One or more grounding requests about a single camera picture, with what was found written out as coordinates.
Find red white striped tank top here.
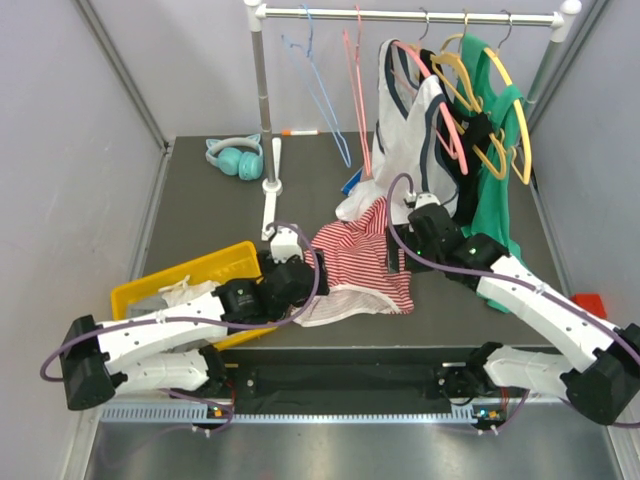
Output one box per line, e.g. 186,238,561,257
295,197,414,327

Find pink wire hanger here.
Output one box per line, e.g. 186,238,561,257
342,5,372,180

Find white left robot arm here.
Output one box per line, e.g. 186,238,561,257
57,224,328,411

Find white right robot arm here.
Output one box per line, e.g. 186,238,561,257
386,194,639,426

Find white navy-trimmed tank top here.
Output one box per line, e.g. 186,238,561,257
336,40,459,221

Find black tank top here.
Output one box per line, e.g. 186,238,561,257
439,80,492,226

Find pink plastic hanger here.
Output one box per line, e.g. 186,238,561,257
392,40,469,175

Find yellow hanger rear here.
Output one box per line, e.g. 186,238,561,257
484,46,532,185

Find yellow hanger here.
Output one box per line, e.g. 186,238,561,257
484,46,532,185
430,33,507,180

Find green tank top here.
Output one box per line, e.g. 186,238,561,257
459,33,526,314

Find yellow hanger front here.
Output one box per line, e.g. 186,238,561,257
430,33,507,180

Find blue box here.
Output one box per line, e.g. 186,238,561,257
341,167,363,196

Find yellow plastic bin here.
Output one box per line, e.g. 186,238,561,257
111,241,261,320

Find cream white cloth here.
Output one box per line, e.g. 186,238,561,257
158,275,221,308

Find white metal clothes rack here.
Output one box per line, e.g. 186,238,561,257
244,0,582,241

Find teal cat-ear headphones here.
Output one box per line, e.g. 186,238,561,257
205,134,264,181

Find orange white marker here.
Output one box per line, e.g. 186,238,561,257
281,129,321,137

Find red plastic block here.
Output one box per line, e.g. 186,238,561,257
570,293,608,319

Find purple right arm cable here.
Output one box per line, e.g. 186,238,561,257
387,172,640,434

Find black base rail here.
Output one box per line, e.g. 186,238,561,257
219,344,531,404

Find blue wire hanger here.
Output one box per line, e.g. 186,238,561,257
281,4,352,168

